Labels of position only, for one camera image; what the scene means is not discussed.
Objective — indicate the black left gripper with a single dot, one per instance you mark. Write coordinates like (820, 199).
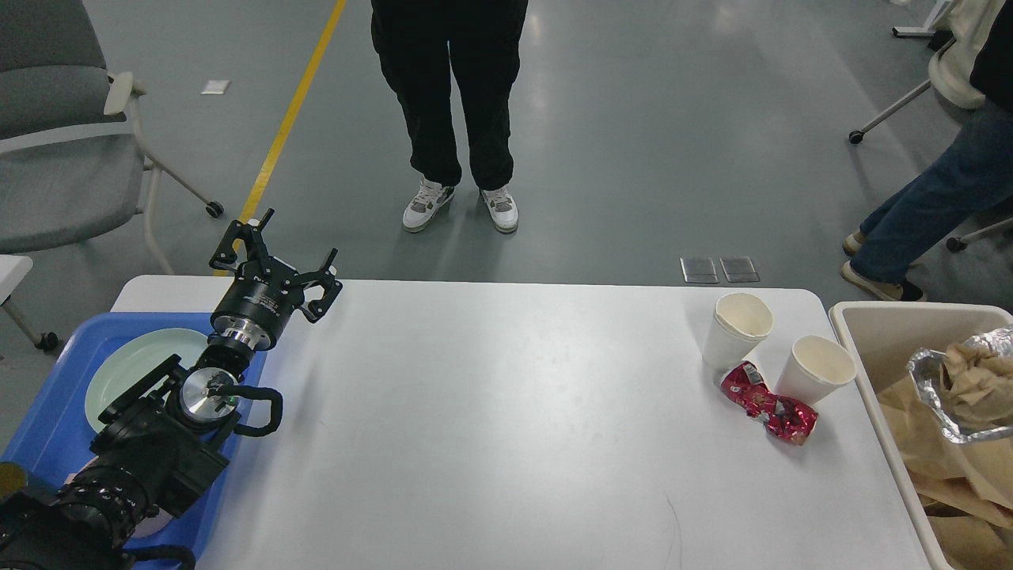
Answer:
(255, 311)

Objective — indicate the green plate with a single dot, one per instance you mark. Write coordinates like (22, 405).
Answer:
(127, 364)

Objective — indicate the dark teal mug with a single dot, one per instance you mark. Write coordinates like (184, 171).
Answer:
(12, 478)

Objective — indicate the white paper cup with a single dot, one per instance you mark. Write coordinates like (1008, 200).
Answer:
(740, 322)
(815, 368)

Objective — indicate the crushed red snack wrapper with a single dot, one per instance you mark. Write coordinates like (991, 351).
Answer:
(785, 418)

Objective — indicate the aluminium foil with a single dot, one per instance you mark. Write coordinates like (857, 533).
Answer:
(927, 371)

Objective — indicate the brown paper ball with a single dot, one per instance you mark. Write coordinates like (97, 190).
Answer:
(977, 390)

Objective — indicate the brown paper bag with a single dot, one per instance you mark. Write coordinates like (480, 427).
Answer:
(965, 490)

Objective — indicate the pink mug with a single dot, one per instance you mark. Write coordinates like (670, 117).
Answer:
(152, 525)

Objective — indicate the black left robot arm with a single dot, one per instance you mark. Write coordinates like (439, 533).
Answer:
(160, 449)

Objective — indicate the grey office chair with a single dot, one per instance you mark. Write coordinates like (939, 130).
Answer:
(74, 163)

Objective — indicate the white side table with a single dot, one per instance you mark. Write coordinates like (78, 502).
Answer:
(14, 269)

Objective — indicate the blue plastic tray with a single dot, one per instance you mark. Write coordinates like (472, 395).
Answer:
(53, 440)

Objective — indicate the grey floor plate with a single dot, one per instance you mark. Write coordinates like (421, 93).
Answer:
(699, 270)
(739, 269)

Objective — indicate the beige plastic bin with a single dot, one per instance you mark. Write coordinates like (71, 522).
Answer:
(881, 336)

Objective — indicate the white chair at right edge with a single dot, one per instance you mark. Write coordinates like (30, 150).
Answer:
(955, 244)

